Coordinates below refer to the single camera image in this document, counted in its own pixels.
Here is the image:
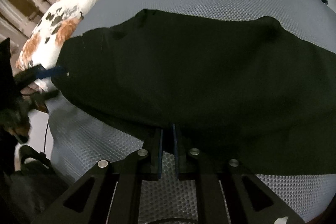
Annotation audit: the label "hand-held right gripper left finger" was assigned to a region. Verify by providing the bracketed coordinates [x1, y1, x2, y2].
[31, 128, 164, 224]

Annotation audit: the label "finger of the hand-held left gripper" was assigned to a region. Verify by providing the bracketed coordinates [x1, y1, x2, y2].
[39, 91, 60, 99]
[14, 64, 67, 84]

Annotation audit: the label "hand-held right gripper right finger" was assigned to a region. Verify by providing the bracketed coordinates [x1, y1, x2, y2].
[171, 123, 306, 224]

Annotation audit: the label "black pants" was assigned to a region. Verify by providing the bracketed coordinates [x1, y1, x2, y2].
[51, 9, 336, 176]

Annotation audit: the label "person's left hand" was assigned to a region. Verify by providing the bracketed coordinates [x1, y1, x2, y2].
[20, 81, 45, 96]

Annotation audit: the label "white floral pillow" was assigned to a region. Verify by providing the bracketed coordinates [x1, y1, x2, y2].
[15, 0, 105, 94]

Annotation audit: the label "black bag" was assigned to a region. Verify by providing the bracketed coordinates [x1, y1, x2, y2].
[0, 145, 69, 224]

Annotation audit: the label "black cable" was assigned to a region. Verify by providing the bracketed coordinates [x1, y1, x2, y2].
[41, 110, 50, 156]

